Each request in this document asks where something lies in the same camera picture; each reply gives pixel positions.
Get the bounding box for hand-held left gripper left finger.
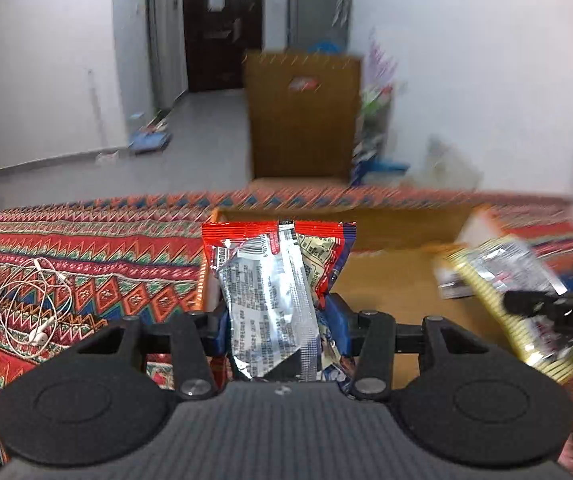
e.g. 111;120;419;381
79;304;230;402

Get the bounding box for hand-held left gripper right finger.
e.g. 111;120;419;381
325;294;489;402

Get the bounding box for yellow striped snack packet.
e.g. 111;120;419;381
433;237;573;386

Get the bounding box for red snack packet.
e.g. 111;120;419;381
201;219;358;382

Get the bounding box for red cardboard box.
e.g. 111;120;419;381
197;204;522;396

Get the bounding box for cluttered white storage rack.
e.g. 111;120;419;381
351;85;409;183

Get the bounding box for brown wooden chair back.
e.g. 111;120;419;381
243;50;364;183

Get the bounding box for blue household clutter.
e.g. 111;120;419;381
129;127;173;155

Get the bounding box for dark brown door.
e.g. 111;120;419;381
182;0;266;93

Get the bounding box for grey interior door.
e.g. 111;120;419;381
146;0;187;111

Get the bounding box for grey refrigerator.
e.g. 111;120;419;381
286;0;354;53

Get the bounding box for white wired earphones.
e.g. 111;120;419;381
0;257;73;358

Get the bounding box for purple wall decoration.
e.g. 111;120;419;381
366;30;399;91

